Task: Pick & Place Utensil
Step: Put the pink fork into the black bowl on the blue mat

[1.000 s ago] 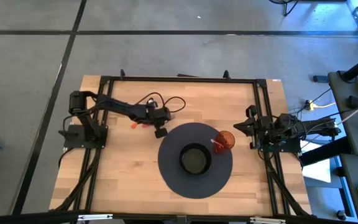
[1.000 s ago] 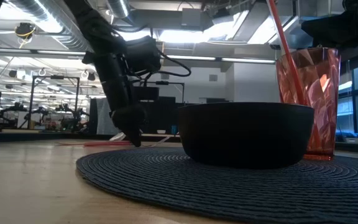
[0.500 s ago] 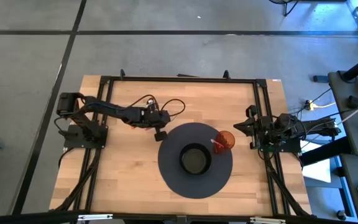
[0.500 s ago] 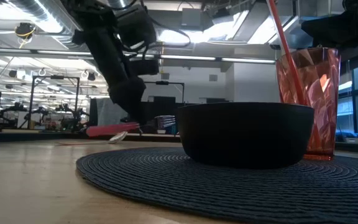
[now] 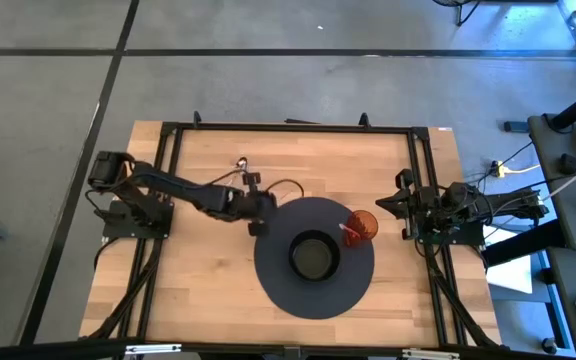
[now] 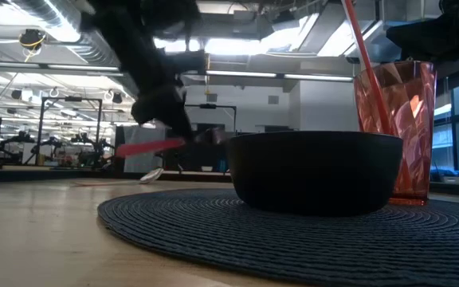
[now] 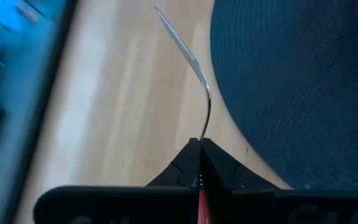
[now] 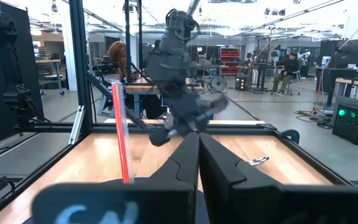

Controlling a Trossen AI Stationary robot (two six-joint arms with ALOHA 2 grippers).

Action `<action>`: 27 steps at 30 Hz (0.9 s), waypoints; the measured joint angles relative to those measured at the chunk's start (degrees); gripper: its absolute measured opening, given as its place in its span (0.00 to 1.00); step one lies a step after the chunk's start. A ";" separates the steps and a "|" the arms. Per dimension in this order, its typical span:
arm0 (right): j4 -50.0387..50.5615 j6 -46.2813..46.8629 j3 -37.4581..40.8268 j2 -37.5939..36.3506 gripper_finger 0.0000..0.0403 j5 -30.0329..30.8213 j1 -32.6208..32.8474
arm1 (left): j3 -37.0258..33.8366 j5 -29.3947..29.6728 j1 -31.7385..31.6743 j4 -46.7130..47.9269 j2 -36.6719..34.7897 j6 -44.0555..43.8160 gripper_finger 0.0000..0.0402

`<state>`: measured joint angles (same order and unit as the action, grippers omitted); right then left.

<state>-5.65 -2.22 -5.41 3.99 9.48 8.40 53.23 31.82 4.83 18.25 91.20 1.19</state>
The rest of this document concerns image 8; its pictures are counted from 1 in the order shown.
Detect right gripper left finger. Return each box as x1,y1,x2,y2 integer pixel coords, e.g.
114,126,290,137
31,132,200,224

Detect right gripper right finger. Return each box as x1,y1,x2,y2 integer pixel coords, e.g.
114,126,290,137
199,133,358,224

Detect orange-handled fork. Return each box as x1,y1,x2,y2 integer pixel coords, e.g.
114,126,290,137
247,156,270,166

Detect red drinking straw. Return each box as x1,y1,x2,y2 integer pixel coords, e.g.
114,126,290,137
111,81,135,185

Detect round black woven placemat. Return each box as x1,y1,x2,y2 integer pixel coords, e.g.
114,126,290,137
103,177,210,224

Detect round floor fan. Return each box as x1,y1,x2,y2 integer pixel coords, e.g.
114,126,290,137
209,74,229,95

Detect wooden work table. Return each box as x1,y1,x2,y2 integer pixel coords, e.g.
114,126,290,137
124,77,205,118

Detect small black box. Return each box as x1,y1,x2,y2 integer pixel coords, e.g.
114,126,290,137
235,74,249,91

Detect red shelving unit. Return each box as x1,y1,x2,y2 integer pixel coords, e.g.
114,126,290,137
219,47,241,77

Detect person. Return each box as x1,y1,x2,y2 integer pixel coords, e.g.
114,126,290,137
271,51,301,96
106,40,142,83

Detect computer tower green lights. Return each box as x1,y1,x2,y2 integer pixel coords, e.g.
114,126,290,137
332,96,358,146

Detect wooden side table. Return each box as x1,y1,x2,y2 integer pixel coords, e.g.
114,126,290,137
35,58,66,96

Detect black monitor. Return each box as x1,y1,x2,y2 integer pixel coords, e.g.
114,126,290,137
333,39,358,69

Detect black frame clamp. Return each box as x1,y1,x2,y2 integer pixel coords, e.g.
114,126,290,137
280,129,301,144

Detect silver frame bracket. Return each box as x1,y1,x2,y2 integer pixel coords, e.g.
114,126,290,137
68,105,86,146

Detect black aluminium table frame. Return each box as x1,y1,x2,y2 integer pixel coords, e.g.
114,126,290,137
0,0,354,218

